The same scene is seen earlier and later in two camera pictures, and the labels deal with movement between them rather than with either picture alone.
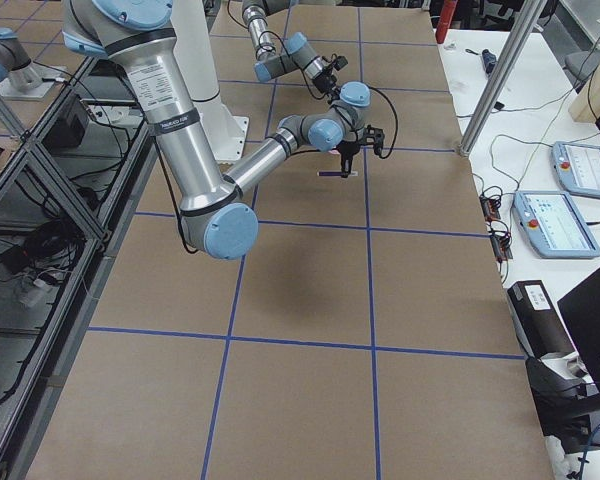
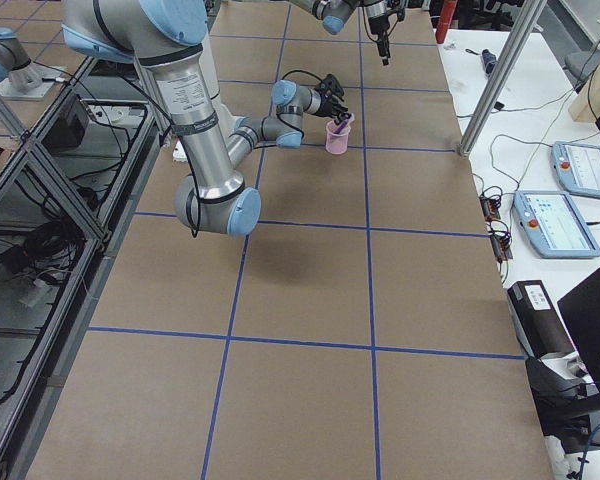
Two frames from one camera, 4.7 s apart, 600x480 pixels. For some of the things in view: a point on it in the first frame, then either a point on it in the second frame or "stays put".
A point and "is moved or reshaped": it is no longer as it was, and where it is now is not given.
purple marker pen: (335, 174) is moved or reshaped
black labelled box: (538, 323) stays put
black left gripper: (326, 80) → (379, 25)
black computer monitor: (592, 309) stays put
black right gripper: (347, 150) → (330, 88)
